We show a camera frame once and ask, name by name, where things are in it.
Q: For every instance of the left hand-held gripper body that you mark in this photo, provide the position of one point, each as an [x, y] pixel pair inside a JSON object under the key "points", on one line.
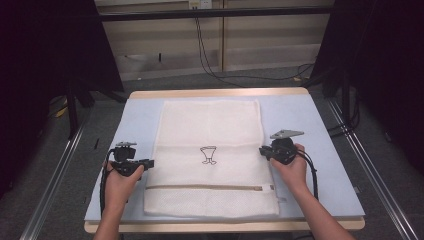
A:
{"points": [[124, 153]]}

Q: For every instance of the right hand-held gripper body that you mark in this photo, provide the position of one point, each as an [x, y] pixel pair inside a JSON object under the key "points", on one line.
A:
{"points": [[283, 150]]}

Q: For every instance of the white cloth towel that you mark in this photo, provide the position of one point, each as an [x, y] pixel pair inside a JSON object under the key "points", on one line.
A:
{"points": [[210, 130]]}

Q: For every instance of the person's right hand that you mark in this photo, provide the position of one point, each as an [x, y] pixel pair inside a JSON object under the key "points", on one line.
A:
{"points": [[295, 173]]}

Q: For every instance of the person's left hand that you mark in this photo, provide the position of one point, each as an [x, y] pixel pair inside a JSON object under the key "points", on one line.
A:
{"points": [[118, 190]]}

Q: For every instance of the light blue table mat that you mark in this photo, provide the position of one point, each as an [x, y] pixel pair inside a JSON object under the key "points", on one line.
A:
{"points": [[330, 173], [216, 92]]}

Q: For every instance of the black metal stand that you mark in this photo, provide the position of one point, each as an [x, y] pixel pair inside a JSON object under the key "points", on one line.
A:
{"points": [[346, 100], [72, 113]]}

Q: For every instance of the small yellow thing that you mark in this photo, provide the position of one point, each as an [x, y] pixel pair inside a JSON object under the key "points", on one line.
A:
{"points": [[61, 112]]}

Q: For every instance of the black curtain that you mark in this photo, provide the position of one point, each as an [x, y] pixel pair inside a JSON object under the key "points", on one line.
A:
{"points": [[40, 66], [383, 66]]}

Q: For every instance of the black horizontal bar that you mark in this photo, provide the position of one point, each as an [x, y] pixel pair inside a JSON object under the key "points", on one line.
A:
{"points": [[213, 13]]}

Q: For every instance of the metal floor rail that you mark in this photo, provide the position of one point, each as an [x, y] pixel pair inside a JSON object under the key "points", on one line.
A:
{"points": [[50, 190], [376, 186]]}

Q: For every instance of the white wall outlet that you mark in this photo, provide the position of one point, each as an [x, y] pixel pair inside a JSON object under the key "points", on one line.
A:
{"points": [[200, 4]]}

